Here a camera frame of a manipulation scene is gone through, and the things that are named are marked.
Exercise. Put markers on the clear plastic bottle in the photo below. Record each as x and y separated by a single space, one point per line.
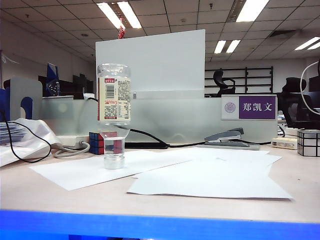
113 100

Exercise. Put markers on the frosted glass desk partition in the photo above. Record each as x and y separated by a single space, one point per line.
162 117

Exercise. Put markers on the white upright board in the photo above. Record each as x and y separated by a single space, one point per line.
162 65

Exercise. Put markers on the colourful Rubik's cube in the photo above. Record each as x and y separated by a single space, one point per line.
94 143

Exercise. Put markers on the grey stapler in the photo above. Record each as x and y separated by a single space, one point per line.
230 136

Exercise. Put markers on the black office chair with headrest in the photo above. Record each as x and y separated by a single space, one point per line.
220 77

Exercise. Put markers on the white paper sheet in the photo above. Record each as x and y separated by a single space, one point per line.
212 182
75 172
250 155

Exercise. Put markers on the white power strip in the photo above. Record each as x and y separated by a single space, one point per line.
72 140

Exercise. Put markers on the double tube ceiling light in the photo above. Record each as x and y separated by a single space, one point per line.
130 15
307 43
220 46

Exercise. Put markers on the black shelf rack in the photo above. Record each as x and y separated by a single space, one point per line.
246 80

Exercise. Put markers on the red hanging ornament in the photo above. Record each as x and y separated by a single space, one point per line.
121 32

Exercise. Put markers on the dark wooden cabinets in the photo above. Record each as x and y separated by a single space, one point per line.
67 87

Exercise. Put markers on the purple and white name plate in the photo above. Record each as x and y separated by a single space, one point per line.
257 107

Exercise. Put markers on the blue foreground edge strip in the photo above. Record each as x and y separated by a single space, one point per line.
160 225

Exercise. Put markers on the blue crystal trophy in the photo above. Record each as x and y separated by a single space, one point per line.
52 75

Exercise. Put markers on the white plastic bag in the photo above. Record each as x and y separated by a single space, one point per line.
37 132

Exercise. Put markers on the cream eraser box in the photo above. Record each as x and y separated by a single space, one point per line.
285 143

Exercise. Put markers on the grey metal bookend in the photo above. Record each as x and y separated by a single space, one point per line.
30 87

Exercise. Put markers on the black mesh office chair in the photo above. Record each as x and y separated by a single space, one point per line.
297 110

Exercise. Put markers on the single panel ceiling light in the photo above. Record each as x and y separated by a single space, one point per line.
251 10

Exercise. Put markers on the silver mirror cube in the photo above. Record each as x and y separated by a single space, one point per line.
309 143

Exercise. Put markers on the stack of printed papers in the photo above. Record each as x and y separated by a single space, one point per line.
10 136

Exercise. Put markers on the ceiling air vent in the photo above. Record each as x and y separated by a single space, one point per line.
283 33

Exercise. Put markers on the blue file holder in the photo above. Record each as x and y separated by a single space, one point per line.
4 105

